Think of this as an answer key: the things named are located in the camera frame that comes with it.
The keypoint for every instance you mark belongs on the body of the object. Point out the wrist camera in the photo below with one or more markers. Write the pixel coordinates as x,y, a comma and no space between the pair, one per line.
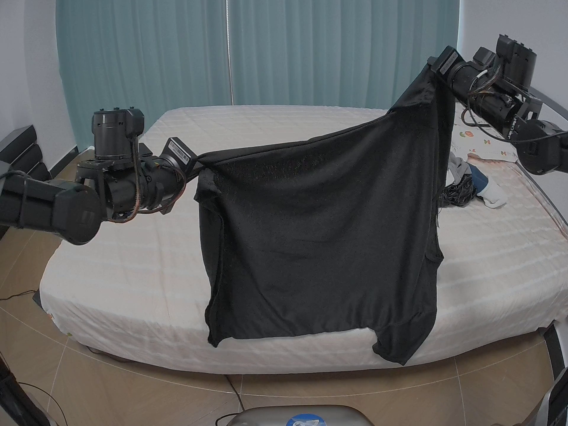
483,58
147,154

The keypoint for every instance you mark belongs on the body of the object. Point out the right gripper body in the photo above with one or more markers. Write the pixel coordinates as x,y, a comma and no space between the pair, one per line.
466,80

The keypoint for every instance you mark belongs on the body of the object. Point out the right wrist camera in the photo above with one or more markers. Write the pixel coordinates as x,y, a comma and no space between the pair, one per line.
483,58

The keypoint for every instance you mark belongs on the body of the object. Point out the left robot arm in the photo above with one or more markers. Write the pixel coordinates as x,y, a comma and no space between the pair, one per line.
44,202

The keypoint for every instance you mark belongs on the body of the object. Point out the pile of clothes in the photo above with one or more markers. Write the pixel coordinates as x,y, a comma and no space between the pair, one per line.
461,193

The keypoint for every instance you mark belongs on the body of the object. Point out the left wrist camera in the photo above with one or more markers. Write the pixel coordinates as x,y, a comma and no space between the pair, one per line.
147,154

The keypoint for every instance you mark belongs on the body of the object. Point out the black T-shirt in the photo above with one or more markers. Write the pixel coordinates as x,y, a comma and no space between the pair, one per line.
319,220

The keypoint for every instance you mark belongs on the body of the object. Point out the bed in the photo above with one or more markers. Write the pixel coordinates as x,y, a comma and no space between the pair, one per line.
133,246

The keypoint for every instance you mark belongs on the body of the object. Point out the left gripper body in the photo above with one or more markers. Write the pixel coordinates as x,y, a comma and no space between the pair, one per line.
155,189

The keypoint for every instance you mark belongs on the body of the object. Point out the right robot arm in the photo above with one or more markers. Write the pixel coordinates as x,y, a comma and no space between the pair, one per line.
546,144

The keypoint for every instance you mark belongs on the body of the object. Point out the white printed pillow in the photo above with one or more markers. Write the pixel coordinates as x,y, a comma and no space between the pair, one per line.
483,147

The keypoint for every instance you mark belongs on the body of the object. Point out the black chest of drawers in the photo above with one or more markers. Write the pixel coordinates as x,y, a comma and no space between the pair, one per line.
22,149

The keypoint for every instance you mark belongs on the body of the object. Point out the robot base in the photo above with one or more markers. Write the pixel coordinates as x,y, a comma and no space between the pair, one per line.
301,415

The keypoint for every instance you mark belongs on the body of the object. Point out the blue-green curtain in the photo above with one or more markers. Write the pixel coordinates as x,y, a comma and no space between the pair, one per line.
337,33
142,51

